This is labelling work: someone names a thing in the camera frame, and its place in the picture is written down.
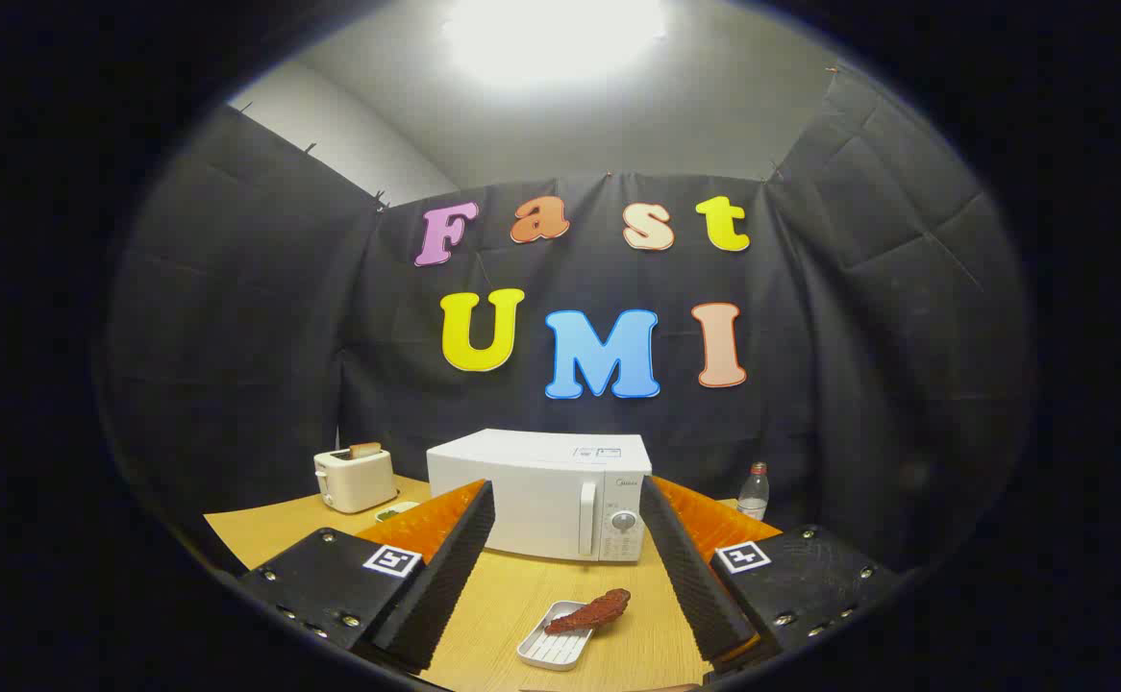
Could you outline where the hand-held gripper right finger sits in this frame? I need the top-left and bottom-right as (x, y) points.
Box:
(639, 475), (908, 685)

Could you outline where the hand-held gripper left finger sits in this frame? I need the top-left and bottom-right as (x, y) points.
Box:
(238, 479), (496, 674)

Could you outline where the reddish brown meat piece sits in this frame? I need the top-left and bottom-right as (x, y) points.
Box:
(543, 588), (632, 636)

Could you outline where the white toaster oven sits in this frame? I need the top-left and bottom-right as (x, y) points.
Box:
(426, 429), (653, 563)

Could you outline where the cream bread toaster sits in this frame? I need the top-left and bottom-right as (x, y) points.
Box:
(313, 447), (398, 514)

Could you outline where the clear red label water bottle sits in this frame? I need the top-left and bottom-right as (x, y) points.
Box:
(736, 462), (771, 522)

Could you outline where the small white ribbed tray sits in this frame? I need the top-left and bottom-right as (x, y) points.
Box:
(516, 601), (596, 672)

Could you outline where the black backdrop cloth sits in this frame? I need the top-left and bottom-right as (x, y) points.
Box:
(99, 62), (1037, 578)

